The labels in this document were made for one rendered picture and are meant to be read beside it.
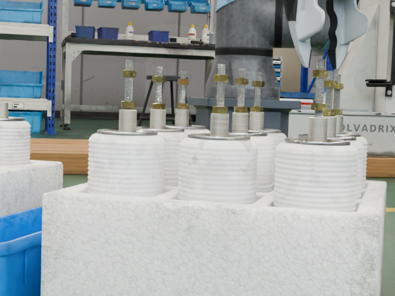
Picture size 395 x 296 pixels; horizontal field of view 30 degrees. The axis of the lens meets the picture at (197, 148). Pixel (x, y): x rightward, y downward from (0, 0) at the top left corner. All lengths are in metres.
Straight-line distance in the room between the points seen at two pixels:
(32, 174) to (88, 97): 8.01
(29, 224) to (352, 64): 2.34
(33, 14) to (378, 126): 3.06
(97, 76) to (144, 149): 8.34
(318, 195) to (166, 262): 0.19
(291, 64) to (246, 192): 6.57
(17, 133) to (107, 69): 8.02
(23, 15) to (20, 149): 4.29
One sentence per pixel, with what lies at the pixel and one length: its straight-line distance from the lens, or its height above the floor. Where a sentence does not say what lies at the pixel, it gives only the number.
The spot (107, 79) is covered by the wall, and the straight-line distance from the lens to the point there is 9.23.
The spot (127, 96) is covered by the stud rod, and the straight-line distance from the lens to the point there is 0.92.
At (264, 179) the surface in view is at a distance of 0.98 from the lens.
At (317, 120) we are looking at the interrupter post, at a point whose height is 0.28.
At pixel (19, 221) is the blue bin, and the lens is 1.12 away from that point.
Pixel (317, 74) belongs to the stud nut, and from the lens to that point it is 0.86.
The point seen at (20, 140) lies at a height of 0.22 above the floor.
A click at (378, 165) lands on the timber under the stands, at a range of 3.10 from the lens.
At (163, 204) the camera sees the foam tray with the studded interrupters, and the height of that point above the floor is 0.18.
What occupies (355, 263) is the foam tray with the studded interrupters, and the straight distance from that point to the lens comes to 0.81.
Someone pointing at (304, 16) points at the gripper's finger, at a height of 0.39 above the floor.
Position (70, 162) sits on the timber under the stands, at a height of 0.05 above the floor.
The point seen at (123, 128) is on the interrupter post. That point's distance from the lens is 0.92.
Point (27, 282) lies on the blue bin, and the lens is 0.97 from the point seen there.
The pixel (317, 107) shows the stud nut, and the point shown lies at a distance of 0.86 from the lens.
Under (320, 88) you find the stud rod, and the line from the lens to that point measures 0.87.
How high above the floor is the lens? 0.30
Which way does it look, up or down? 4 degrees down
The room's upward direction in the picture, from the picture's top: 2 degrees clockwise
